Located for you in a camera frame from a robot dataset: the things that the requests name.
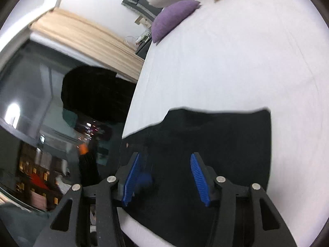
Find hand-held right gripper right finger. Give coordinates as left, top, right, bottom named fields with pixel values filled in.
left=190, top=152, right=297, bottom=247

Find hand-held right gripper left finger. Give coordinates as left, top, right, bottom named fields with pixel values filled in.
left=33, top=152, right=142, bottom=247

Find black denim pants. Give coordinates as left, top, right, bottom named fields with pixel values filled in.
left=119, top=107, right=271, bottom=247

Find black hanging garment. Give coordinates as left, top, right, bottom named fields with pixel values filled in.
left=62, top=66, right=137, bottom=124

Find bed with white sheet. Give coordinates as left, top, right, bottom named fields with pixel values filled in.
left=121, top=0, right=329, bottom=247

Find grey nightstand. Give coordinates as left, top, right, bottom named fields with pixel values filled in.
left=135, top=40, right=152, bottom=57

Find glass window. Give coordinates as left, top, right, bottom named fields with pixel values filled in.
left=0, top=38, right=137, bottom=211

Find beige curtain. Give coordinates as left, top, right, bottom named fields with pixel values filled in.
left=29, top=8, right=145, bottom=83

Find purple cushion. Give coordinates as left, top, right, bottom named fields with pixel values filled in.
left=152, top=0, right=201, bottom=44

